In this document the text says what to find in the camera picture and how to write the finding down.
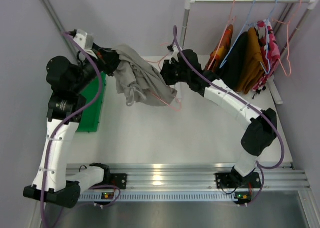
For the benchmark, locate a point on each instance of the mustard brown garment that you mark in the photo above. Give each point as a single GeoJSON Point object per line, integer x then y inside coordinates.
{"type": "Point", "coordinates": [253, 66]}

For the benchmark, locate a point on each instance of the empty pink wire hanger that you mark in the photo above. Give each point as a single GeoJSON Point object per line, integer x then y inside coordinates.
{"type": "Point", "coordinates": [287, 46]}

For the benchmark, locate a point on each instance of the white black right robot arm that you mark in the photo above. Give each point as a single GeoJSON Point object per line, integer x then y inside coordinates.
{"type": "Point", "coordinates": [261, 126]}

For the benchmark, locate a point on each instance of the black garment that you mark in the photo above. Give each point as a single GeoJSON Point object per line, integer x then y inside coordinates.
{"type": "Point", "coordinates": [231, 71]}

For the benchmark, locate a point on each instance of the pink floral garment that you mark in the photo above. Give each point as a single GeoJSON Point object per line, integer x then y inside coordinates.
{"type": "Point", "coordinates": [269, 50]}

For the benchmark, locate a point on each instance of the green plastic bin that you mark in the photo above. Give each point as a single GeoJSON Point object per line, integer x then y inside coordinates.
{"type": "Point", "coordinates": [91, 116]}

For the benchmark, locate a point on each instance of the orange patterned garment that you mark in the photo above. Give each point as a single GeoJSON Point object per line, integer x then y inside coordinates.
{"type": "Point", "coordinates": [219, 53]}

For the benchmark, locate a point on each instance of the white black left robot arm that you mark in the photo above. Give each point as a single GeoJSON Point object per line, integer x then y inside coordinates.
{"type": "Point", "coordinates": [65, 110]}

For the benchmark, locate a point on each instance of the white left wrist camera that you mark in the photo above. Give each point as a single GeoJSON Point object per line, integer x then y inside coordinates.
{"type": "Point", "coordinates": [83, 39]}

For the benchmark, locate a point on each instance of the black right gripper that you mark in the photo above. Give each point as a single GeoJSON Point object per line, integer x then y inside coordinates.
{"type": "Point", "coordinates": [167, 71]}

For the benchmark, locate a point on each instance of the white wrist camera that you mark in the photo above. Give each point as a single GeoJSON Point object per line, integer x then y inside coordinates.
{"type": "Point", "coordinates": [83, 39]}
{"type": "Point", "coordinates": [172, 56]}

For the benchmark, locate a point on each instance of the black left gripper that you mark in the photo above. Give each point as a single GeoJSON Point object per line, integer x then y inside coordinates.
{"type": "Point", "coordinates": [110, 62]}

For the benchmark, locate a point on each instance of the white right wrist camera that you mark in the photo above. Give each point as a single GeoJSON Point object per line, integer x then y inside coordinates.
{"type": "Point", "coordinates": [172, 56]}

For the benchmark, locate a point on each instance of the beige trousers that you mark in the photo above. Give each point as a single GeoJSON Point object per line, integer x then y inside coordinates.
{"type": "Point", "coordinates": [140, 81]}

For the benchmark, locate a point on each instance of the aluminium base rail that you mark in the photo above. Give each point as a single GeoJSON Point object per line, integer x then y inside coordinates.
{"type": "Point", "coordinates": [200, 182]}

